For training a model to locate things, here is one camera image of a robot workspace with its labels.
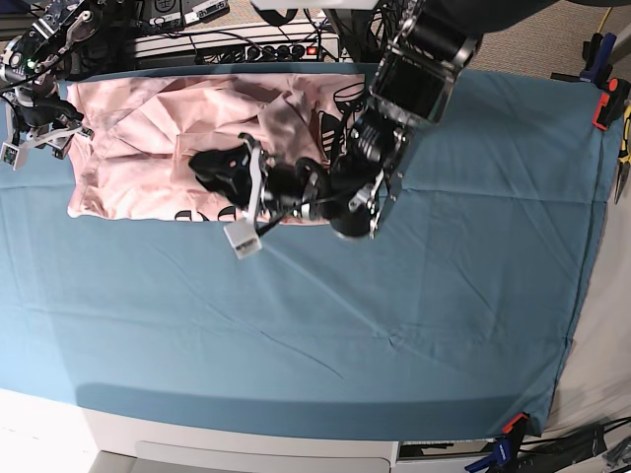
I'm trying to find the pink T-shirt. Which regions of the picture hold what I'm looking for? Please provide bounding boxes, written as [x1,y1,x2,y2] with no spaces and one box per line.
[67,73,365,222]

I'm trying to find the yellow handled pliers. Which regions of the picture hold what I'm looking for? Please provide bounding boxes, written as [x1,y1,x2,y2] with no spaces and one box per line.
[614,102,630,205]

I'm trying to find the blue black clamp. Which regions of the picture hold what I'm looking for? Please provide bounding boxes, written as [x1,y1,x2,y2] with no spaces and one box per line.
[550,33,617,90]

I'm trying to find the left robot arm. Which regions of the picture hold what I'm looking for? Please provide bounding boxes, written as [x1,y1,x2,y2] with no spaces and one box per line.
[189,1,546,238]

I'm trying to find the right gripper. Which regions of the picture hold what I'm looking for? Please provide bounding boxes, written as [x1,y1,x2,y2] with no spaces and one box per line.
[7,88,92,161]

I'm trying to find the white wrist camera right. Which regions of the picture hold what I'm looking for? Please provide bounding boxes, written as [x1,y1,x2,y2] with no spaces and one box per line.
[1,142,28,170]

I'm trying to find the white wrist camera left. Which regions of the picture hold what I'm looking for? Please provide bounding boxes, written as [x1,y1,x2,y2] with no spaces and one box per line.
[223,220,262,260]

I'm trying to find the orange black clamp upper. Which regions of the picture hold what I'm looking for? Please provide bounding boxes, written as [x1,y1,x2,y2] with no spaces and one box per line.
[593,79,630,131]

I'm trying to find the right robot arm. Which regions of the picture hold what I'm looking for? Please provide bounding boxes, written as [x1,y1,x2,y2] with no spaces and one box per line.
[1,1,135,170]

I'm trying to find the white power strip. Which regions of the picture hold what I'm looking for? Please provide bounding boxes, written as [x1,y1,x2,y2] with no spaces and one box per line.
[236,41,346,64]

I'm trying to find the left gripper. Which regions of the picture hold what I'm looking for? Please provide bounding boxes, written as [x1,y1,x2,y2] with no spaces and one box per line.
[189,134,333,232]

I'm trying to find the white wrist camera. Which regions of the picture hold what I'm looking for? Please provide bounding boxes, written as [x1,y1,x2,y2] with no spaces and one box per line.
[1,142,28,170]
[223,220,262,260]

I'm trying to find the teal table cloth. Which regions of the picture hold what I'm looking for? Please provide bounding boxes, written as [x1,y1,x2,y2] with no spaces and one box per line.
[1,71,622,440]

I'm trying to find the orange blue clamp lower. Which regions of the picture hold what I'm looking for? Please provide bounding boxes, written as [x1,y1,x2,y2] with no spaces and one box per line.
[464,412,529,472]

